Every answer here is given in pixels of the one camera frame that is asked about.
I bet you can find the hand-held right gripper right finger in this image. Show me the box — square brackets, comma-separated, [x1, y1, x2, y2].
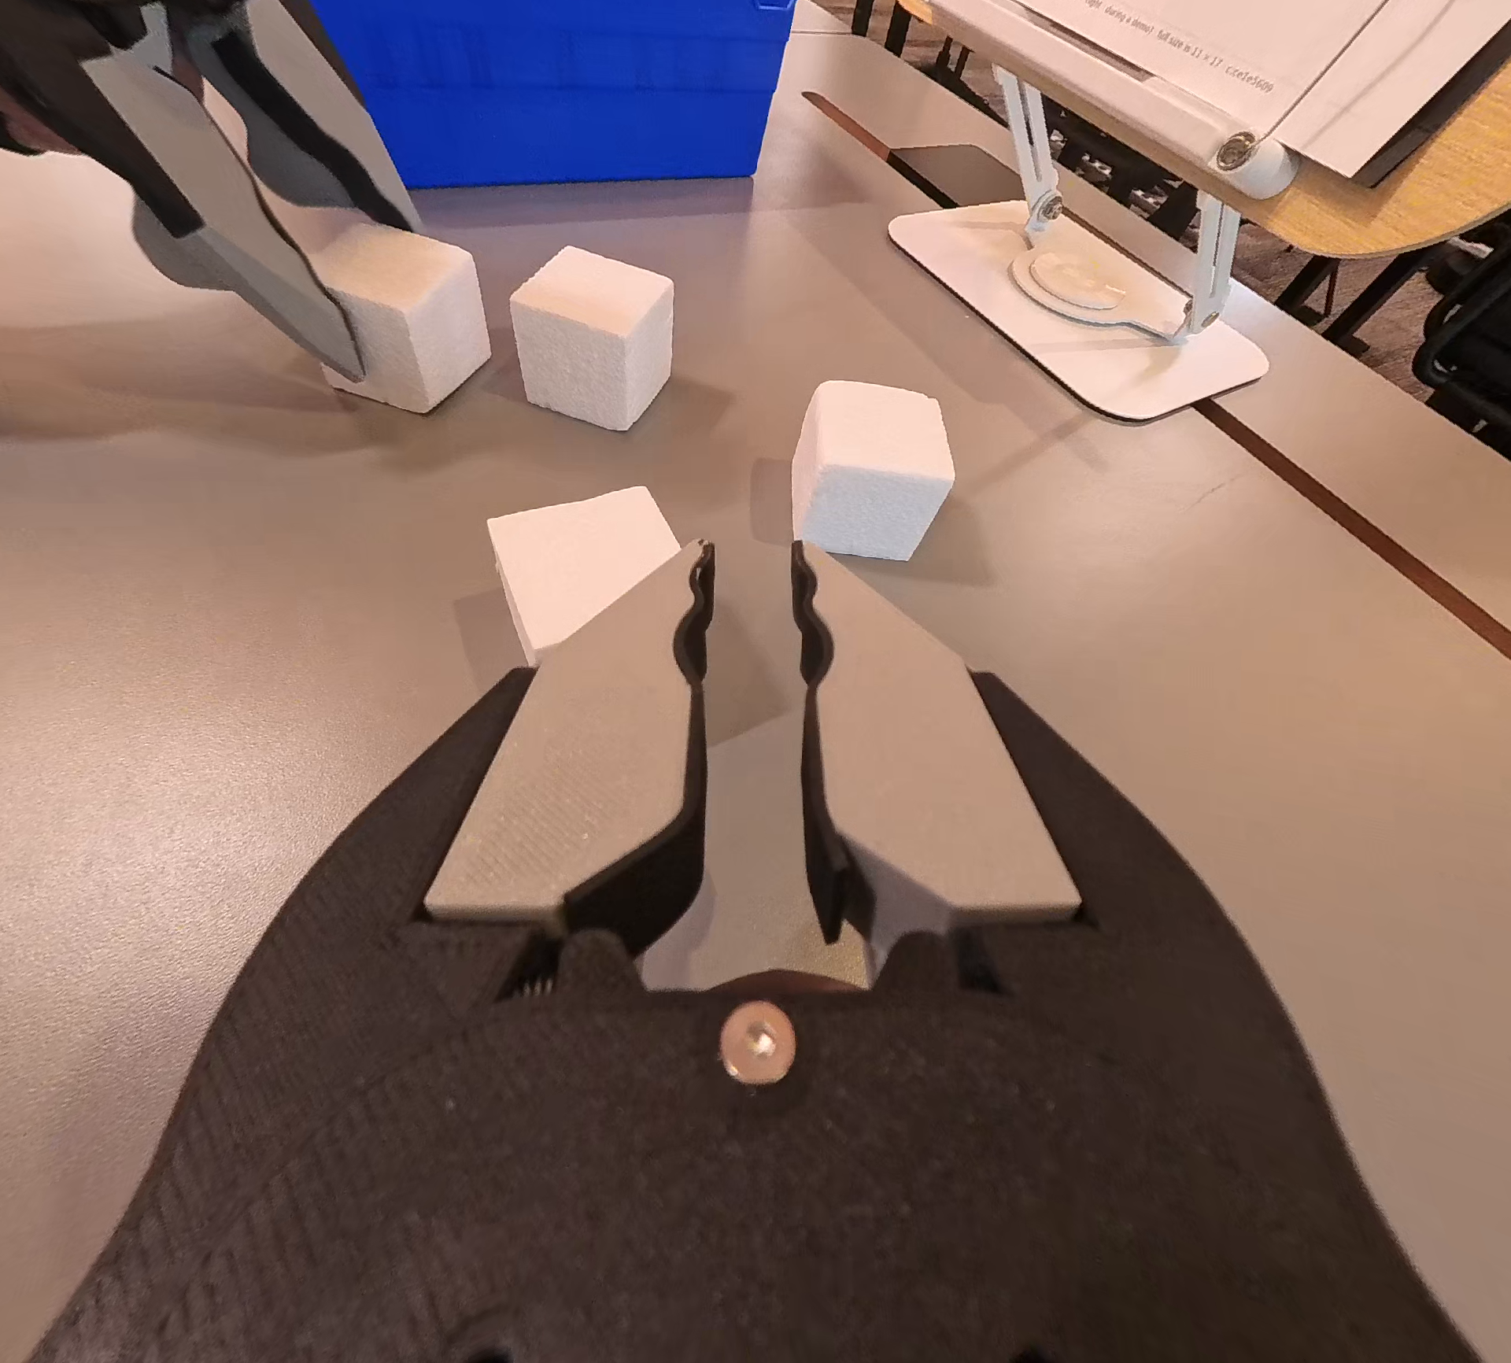
[789, 542, 1081, 983]

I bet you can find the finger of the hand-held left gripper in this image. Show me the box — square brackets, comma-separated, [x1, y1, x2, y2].
[81, 36, 366, 384]
[181, 0, 422, 234]

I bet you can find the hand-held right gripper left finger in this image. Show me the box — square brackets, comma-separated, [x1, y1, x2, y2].
[422, 542, 721, 958]

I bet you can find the white hard foam cube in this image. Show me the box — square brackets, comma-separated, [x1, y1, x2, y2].
[486, 482, 684, 673]
[310, 226, 495, 413]
[789, 382, 954, 564]
[510, 244, 678, 434]

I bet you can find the large blue plastic bin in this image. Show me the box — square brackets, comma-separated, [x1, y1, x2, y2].
[228, 0, 807, 194]

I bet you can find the black office chair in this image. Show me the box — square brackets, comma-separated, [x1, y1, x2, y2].
[1414, 240, 1511, 434]

